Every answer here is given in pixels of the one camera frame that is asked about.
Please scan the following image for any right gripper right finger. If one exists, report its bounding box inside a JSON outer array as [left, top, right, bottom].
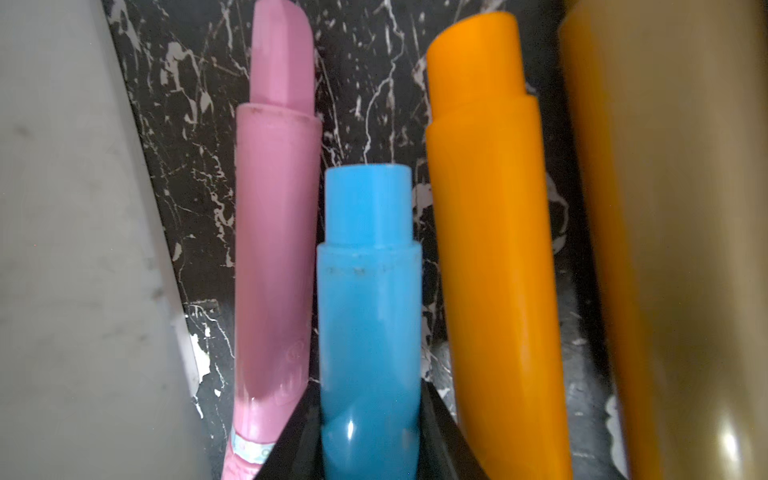
[[419, 380, 489, 480]]

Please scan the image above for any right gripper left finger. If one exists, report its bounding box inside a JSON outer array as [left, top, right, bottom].
[[254, 382, 321, 480]]

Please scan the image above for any blue toy microphone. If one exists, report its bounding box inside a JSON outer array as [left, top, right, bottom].
[[317, 164, 422, 479]]

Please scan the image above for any white three-drawer cabinet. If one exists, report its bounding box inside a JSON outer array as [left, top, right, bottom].
[[1, 1, 211, 479]]

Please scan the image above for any pink toy microphone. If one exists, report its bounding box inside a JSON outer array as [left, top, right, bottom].
[[222, 1, 322, 479]]

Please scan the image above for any tan toy microphone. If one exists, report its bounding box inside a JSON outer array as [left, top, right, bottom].
[[559, 1, 767, 479]]

